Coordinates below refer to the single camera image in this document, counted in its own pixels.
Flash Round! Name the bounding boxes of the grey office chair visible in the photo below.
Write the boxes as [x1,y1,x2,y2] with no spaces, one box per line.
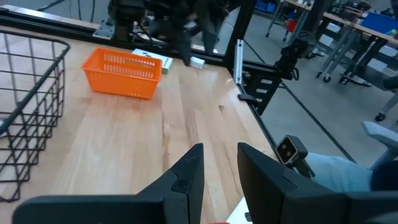
[362,120,398,171]

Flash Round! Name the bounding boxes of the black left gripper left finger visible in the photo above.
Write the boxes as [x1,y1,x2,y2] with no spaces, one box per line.
[12,142,205,224]

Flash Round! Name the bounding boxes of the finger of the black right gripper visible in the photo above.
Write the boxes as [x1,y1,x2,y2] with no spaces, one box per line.
[177,30,193,67]
[201,27,218,53]

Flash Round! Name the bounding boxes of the small white box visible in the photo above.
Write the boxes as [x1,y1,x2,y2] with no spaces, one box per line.
[188,56,206,70]

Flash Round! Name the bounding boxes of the black clamp mount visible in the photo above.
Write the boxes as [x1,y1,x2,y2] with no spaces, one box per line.
[238,70,283,116]

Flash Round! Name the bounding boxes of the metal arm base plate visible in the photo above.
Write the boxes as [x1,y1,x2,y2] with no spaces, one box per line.
[92,19,115,40]

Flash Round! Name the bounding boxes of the wooden top workbench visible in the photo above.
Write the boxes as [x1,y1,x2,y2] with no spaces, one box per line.
[315,11,398,85]

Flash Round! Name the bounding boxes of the person's leg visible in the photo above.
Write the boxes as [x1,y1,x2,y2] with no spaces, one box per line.
[304,151,374,193]

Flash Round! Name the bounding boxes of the orange plastic basket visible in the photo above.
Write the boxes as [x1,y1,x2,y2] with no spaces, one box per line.
[80,47,164,100]

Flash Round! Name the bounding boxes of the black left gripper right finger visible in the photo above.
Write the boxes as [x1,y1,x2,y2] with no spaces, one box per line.
[238,142,398,224]

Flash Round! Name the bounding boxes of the blue crates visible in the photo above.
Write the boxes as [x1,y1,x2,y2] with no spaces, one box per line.
[254,0,278,13]

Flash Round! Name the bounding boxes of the person's torso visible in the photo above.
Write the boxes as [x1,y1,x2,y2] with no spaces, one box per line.
[369,160,398,193]

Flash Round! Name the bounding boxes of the white aluminium bar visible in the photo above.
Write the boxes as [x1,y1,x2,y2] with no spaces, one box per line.
[233,39,244,85]

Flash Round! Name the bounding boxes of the blue storage bin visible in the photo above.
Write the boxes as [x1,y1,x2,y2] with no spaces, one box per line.
[360,11,398,35]

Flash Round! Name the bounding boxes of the black frame post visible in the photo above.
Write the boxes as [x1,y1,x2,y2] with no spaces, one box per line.
[223,0,259,73]

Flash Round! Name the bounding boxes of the black mounted device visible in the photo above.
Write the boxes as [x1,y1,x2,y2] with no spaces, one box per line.
[275,39,309,80]

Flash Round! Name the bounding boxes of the green white acer box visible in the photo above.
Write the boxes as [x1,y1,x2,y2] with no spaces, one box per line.
[132,48,174,75]

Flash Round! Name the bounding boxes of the small red object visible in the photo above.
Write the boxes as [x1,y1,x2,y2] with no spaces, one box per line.
[284,19,299,34]

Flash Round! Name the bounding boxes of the black wire basket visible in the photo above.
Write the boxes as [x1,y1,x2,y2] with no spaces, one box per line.
[0,30,71,203]

